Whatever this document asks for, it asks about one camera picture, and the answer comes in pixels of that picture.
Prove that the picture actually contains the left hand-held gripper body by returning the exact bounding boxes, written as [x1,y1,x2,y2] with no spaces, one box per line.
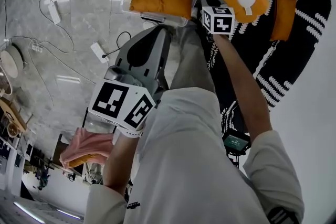
[88,65,169,131]

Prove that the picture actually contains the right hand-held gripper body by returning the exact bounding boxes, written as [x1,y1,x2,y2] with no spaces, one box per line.
[201,0,236,35]

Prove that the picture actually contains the person's right forearm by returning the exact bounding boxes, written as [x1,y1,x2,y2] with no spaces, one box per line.
[211,33,274,140]

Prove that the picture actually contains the person's left forearm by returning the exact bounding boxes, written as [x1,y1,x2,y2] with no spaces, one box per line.
[102,131,144,192]

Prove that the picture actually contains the person's grey trousers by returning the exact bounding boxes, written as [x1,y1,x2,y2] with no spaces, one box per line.
[167,20,218,92]

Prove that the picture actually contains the person's white shoe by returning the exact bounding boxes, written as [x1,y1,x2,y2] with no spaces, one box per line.
[143,20,158,31]

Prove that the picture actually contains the pink cloth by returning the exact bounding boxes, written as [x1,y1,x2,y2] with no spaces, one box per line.
[59,127,115,170]

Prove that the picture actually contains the black white patterned blanket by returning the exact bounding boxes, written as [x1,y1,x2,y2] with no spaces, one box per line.
[195,0,332,140]

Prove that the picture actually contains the wooden table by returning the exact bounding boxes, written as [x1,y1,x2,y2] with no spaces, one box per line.
[0,97,28,132]

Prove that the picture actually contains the person's white shirt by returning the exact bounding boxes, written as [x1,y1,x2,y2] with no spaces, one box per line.
[83,86,305,224]

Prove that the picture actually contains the round white device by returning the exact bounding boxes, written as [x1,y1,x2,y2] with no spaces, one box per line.
[0,44,27,78]

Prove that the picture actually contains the round clear-rimmed tray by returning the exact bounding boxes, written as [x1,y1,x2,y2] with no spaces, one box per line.
[0,65,14,97]

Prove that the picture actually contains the small black green-screen monitor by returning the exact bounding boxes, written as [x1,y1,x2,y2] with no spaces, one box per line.
[222,131,251,154]

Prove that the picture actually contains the black tripod stand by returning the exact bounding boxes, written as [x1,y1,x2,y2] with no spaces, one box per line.
[225,151,244,168]

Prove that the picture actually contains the black cable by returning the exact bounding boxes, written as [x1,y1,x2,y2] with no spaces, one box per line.
[103,31,133,59]

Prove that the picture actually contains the white watch strap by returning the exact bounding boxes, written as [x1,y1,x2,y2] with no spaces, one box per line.
[119,124,145,139]

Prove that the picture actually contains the white cable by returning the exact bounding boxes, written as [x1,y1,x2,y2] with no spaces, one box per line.
[38,0,76,55]

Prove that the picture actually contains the black strap buckle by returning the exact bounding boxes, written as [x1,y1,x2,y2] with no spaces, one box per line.
[267,206,299,224]

